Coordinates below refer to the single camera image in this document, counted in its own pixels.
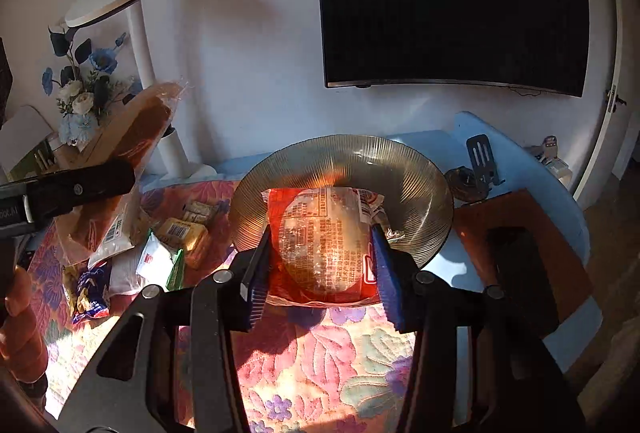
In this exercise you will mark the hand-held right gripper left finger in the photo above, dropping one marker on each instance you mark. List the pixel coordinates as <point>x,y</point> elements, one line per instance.
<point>256,278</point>

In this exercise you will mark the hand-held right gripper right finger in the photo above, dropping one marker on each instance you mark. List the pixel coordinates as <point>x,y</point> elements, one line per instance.
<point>390,285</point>

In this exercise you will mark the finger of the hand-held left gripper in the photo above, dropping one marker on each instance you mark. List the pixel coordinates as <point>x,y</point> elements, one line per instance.
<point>85,188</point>

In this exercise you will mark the red snack packet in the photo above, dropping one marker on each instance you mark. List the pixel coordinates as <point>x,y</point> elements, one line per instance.
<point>320,243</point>

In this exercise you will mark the clear bread loaf packet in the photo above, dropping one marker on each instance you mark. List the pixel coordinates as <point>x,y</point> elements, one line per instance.
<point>145,123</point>

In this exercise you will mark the green edged snack packet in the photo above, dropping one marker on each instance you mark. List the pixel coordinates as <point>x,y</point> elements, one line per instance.
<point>160,260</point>

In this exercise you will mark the ribbed glass bowl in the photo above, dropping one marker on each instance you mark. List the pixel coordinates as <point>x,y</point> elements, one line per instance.
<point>350,163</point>

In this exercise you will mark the person's left hand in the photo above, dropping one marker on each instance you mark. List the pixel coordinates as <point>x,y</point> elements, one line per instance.
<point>22,328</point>

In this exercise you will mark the tan cardboard box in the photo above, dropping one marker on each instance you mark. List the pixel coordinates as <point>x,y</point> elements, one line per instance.
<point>100,140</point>

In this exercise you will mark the white paper box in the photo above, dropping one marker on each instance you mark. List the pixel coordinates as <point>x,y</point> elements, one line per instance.
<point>22,138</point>

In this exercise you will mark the small yellow snack packet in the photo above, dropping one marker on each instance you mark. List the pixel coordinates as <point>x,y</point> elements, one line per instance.
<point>199,212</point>

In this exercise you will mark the blue and white artificial flowers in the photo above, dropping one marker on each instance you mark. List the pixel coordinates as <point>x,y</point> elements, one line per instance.
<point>82,98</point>

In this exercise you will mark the white snack packet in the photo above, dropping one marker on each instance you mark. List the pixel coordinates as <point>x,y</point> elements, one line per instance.
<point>122,275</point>

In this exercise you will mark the floral woven cloth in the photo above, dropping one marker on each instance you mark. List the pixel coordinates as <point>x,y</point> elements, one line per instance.
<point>325,363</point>

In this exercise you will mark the blue snack packet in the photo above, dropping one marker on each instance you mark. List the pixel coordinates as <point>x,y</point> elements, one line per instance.
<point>90,293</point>

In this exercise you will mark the brown wooden board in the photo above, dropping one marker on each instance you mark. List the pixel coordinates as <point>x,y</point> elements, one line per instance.
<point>480,223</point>

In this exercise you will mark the brown round object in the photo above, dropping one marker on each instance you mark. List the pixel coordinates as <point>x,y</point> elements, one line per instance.
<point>462,185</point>

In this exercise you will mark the black slotted spatula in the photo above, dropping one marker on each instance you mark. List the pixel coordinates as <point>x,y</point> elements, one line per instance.
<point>482,163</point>

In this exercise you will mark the white desk lamp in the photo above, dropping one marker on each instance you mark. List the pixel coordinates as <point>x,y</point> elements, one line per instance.
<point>142,43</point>

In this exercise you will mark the white door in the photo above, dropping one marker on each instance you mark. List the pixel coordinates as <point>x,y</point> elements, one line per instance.
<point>622,38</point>

